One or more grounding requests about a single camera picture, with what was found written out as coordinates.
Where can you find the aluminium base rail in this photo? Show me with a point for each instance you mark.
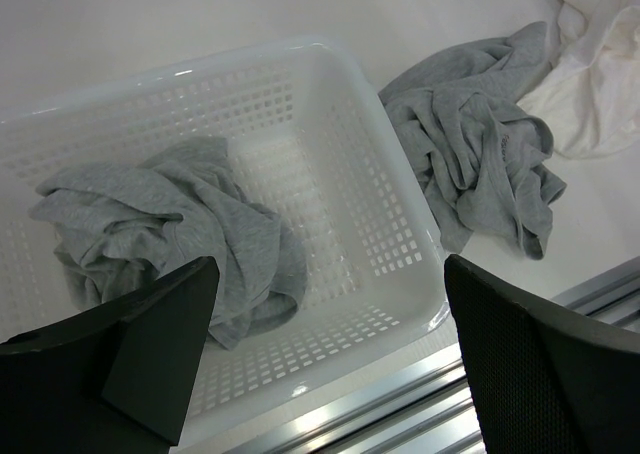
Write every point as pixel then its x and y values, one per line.
pixel 414 401

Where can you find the grey tank top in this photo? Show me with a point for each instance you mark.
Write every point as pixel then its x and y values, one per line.
pixel 478 157
pixel 122 227

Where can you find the white tank top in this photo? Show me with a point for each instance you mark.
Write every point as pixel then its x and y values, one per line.
pixel 590 99

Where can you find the white plastic basket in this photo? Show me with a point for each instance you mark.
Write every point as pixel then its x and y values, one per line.
pixel 309 139

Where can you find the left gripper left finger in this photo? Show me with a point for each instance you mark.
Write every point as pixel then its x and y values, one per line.
pixel 117 378

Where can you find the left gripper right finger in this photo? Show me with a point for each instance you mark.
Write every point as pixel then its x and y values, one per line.
pixel 543 378

